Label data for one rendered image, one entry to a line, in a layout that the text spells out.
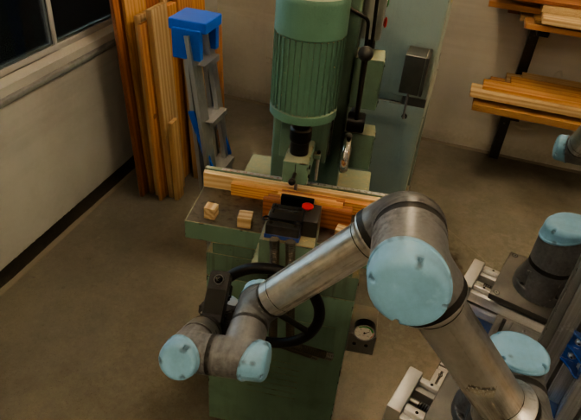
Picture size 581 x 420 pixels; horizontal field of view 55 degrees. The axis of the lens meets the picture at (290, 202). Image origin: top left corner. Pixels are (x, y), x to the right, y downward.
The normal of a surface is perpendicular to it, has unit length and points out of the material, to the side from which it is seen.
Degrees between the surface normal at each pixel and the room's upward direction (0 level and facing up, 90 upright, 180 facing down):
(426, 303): 84
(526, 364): 8
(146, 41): 87
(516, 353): 8
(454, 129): 90
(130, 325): 0
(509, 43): 90
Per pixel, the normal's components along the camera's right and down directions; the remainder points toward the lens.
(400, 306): -0.25, 0.46
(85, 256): 0.07, -0.81
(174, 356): -0.17, 0.10
